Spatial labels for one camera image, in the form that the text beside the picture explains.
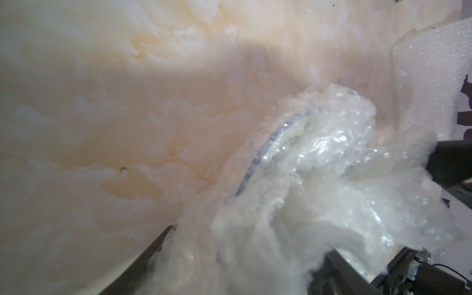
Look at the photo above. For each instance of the blue yellow patterned bowl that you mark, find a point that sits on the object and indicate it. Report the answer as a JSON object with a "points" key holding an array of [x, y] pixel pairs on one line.
{"points": [[277, 143]]}

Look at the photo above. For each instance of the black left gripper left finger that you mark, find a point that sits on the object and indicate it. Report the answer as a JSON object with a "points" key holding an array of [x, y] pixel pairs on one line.
{"points": [[128, 281]]}

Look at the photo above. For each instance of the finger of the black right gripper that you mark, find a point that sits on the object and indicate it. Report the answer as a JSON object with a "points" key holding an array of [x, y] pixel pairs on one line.
{"points": [[450, 165]]}

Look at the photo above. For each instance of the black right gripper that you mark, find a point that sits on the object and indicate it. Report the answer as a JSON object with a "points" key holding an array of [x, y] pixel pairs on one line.
{"points": [[412, 272]]}

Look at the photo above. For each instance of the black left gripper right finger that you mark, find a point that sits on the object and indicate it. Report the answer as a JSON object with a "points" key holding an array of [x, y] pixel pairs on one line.
{"points": [[338, 277]]}

